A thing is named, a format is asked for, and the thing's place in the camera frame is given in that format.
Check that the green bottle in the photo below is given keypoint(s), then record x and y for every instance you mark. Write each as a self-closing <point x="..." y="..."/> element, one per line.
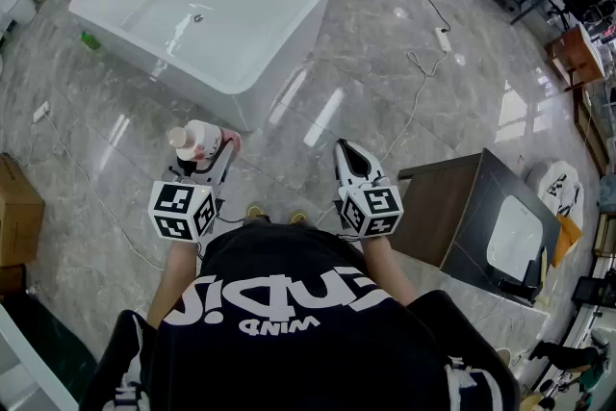
<point x="89" y="41"/>

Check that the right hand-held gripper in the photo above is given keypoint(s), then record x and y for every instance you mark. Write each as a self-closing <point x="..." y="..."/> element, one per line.
<point x="373" y="209"/>

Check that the black vanity faucet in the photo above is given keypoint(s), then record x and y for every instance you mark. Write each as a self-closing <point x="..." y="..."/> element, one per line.
<point x="520" y="286"/>

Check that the person's yellow left shoe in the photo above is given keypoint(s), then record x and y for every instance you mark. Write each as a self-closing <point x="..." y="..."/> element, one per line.
<point x="255" y="211"/>

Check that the yellow paper bag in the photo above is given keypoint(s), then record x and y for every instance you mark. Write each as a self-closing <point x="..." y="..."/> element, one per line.
<point x="567" y="238"/>

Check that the white pink-capped bottle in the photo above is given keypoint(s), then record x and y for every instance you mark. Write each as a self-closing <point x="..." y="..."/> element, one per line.
<point x="202" y="137"/>

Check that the white shelf unit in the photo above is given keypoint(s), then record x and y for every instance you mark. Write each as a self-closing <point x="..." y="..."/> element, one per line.
<point x="19" y="375"/>

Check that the person's yellow shoe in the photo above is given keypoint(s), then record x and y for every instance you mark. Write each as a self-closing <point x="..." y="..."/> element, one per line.
<point x="255" y="211"/>
<point x="298" y="216"/>

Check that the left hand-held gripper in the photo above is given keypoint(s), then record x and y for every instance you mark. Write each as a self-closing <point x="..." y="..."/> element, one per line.
<point x="180" y="212"/>

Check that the person's yellow right shoe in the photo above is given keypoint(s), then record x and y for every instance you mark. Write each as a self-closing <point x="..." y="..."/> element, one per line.
<point x="298" y="216"/>

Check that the brown wooden table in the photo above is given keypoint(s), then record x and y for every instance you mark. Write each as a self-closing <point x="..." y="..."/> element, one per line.
<point x="580" y="55"/>

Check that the person's left forearm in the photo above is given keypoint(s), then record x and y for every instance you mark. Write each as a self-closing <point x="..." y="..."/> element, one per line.
<point x="175" y="274"/>

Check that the large brown cardboard box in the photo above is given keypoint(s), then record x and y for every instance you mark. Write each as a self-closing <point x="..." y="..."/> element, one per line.
<point x="19" y="212"/>

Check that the dark wooden vanity cabinet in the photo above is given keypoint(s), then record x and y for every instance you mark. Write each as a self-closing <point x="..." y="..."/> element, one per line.
<point x="433" y="212"/>

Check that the person's right forearm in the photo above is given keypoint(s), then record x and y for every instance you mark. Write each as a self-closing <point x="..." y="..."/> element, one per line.
<point x="385" y="264"/>

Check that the white vanity sink basin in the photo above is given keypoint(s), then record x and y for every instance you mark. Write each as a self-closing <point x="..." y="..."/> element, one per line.
<point x="514" y="238"/>

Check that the white bathtub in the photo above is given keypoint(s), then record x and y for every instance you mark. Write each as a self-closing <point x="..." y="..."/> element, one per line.
<point x="269" y="14"/>

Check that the white printed plastic bag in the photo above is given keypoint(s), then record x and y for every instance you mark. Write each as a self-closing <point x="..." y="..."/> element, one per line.
<point x="560" y="190"/>

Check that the person's black printed t-shirt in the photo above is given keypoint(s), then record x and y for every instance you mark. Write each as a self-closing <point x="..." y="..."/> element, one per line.
<point x="308" y="337"/>

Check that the white power strip, black plug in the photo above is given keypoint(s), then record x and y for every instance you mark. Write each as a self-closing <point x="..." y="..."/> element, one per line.
<point x="443" y="39"/>

